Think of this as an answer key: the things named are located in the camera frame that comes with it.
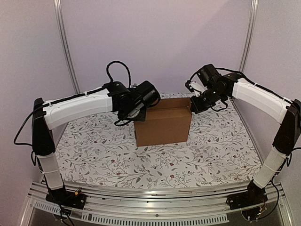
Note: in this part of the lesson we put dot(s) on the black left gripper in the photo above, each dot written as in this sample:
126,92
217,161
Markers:
141,117

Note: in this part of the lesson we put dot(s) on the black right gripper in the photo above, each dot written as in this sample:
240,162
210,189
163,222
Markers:
197,105

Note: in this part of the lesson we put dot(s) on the brown cardboard box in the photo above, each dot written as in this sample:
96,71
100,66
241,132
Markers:
167,123

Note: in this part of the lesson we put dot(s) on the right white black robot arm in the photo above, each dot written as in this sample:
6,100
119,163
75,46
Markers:
211,84

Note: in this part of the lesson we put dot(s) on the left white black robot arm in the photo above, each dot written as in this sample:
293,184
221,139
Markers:
130,104

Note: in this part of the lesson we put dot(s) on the white floral table cloth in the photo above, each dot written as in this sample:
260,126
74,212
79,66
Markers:
218,151

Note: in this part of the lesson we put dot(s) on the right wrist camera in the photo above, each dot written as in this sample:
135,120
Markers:
195,87

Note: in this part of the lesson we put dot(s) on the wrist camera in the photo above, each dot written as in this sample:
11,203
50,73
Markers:
136,85
195,87

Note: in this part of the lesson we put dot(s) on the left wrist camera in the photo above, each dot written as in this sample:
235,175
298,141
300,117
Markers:
136,85

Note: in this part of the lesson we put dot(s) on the right aluminium corner post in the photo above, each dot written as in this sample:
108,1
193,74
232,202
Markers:
249,34

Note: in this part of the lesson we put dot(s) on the aluminium corner post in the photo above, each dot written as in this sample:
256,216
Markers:
249,34
65,45

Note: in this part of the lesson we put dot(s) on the aluminium front rail frame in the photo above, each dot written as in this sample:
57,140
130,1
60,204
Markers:
205,206

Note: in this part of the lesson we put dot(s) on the left aluminium corner post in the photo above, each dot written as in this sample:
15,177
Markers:
65,45

